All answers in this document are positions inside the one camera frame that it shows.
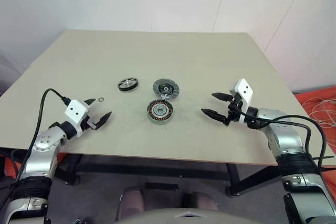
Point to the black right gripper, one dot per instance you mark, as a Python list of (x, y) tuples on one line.
[(233, 111)]

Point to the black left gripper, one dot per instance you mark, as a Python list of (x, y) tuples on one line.
[(88, 124)]

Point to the motor stator with copper windings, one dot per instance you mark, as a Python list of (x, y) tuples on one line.
[(152, 111)]

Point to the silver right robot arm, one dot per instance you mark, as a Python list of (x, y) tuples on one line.
[(283, 134)]

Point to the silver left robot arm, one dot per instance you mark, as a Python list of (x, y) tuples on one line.
[(42, 142)]

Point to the dark rounded shape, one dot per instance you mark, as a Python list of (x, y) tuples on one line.
[(200, 201), (131, 203)]

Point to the black flat floor plate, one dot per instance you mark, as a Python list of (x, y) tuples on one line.
[(161, 186)]

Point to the orange floor cushion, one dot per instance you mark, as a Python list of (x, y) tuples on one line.
[(10, 169)]

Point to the grey robot torso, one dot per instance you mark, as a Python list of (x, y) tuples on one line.
[(168, 217)]

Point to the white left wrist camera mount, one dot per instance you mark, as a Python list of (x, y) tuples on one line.
[(74, 110)]

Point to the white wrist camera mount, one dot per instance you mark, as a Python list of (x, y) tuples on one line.
[(245, 90), (74, 110)]

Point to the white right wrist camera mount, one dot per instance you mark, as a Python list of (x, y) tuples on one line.
[(245, 90)]

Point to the black metal table frame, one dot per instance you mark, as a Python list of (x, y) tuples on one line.
[(157, 171)]

